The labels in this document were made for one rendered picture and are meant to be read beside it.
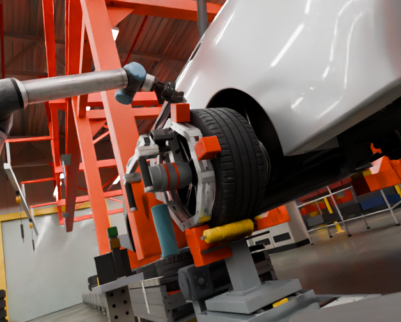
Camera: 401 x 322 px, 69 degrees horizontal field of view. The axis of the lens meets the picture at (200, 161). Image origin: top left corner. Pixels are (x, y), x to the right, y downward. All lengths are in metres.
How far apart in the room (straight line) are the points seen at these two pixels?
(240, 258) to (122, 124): 1.18
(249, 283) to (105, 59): 1.80
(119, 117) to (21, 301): 12.53
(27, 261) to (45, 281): 1.09
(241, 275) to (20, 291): 13.07
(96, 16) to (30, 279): 12.53
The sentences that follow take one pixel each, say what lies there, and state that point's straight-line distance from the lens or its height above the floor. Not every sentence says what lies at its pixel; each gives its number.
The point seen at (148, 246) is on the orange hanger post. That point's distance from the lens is 1.82.
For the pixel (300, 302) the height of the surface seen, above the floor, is 0.14.
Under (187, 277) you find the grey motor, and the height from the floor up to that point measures 0.35.
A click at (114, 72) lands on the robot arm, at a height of 1.28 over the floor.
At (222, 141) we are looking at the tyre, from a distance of 1.26.
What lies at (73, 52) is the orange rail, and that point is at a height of 2.98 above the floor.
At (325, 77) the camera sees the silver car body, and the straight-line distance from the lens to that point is 1.21.
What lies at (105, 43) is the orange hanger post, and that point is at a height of 2.12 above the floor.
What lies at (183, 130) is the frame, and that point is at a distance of 1.33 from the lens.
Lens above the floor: 0.45
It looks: 17 degrees up
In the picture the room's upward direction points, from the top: 18 degrees counter-clockwise
